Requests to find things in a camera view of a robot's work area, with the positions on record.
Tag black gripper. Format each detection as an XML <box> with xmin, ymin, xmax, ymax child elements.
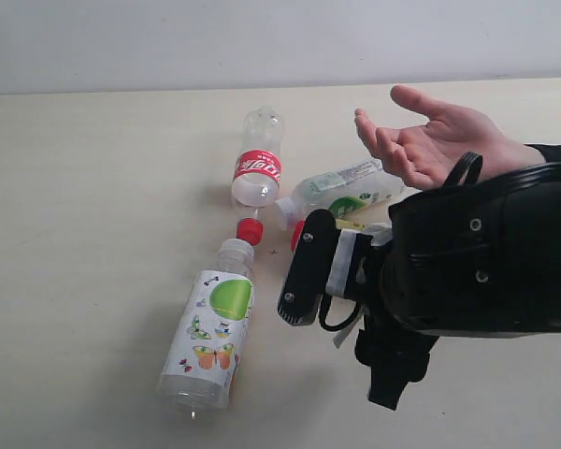
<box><xmin>350</xmin><ymin>184</ymin><xmax>492</xmax><ymax>412</ymax></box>

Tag yellow label bottle red cap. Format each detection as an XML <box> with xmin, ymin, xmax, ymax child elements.
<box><xmin>290</xmin><ymin>218</ymin><xmax>367</xmax><ymax>257</ymax></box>

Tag white yogurt drink bottle green label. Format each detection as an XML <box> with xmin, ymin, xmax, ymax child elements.
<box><xmin>273</xmin><ymin>158</ymin><xmax>405</xmax><ymax>231</ymax></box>

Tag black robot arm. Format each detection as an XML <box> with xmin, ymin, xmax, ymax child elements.
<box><xmin>350</xmin><ymin>145</ymin><xmax>561</xmax><ymax>410</ymax></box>

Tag clear bottle butterfly label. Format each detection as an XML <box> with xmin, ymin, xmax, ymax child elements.
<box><xmin>157</xmin><ymin>239</ymin><xmax>254</xmax><ymax>420</ymax></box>

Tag clear cola bottle red label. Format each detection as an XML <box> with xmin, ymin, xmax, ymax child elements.
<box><xmin>230</xmin><ymin>107</ymin><xmax>284</xmax><ymax>246</ymax></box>

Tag person's open hand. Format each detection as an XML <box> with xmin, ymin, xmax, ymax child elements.
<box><xmin>354</xmin><ymin>85</ymin><xmax>545</xmax><ymax>190</ymax></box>

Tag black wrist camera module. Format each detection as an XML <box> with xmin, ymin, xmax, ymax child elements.
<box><xmin>276</xmin><ymin>209</ymin><xmax>373</xmax><ymax>328</ymax></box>

